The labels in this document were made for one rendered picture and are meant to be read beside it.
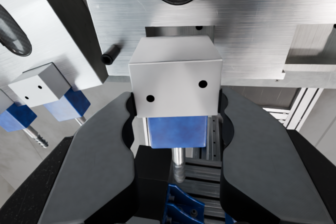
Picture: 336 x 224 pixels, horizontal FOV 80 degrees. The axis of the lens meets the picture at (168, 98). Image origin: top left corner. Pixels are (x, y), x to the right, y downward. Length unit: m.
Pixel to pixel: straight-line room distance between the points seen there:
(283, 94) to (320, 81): 0.79
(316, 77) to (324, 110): 1.24
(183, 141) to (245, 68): 0.08
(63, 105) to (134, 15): 0.17
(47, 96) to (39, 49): 0.05
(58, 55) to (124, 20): 0.12
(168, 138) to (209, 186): 0.44
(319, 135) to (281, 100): 0.64
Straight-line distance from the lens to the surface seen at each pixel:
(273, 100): 1.12
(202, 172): 0.61
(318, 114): 1.56
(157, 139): 0.15
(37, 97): 0.28
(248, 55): 0.17
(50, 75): 0.27
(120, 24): 0.17
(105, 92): 1.47
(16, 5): 0.26
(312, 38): 0.21
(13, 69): 0.32
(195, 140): 0.16
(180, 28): 0.19
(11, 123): 0.38
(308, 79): 0.32
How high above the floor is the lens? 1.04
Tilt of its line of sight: 50 degrees down
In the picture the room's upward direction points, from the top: 166 degrees counter-clockwise
